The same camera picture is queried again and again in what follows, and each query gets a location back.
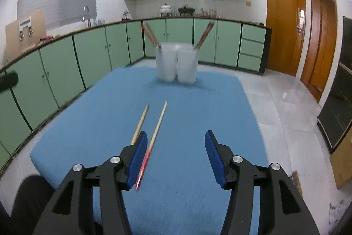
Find wooden closed door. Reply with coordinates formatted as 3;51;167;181
266;0;306;76

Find patterned floor rag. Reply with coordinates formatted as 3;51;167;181
328;200;346;231

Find black glass cabinet appliance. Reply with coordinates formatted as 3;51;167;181
317;16;352;153

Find blue tablecloth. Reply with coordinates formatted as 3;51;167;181
30;67;268;234

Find cardboard board with hardware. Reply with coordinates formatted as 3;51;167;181
5;10;47;61

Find chrome sink faucet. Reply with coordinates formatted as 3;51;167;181
82;5;91;28

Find wooden open door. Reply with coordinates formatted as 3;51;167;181
301;0;337;101

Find white twin utensil holder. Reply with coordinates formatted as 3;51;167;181
155;42;199;85

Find black wok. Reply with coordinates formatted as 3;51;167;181
178;5;196;17

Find wooden stool with patterned cushion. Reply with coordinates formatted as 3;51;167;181
290;170;303;196

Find green lower kitchen cabinets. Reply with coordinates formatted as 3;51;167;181
1;19;271;170

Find red-handled bamboo chopstick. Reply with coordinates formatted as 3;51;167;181
140;24;161;50
136;101;168;190
195;21;215;52
130;104;149;145
144;22;162;49

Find brown cardboard box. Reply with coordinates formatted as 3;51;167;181
330;128;352;189

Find black trousers leg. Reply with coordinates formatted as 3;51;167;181
11;175;55;234

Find red cloth on counter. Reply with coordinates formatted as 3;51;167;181
40;35;54;45

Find silver kettle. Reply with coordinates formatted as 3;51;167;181
122;10;129;20

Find white cooking pot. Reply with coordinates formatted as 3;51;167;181
160;4;173;17

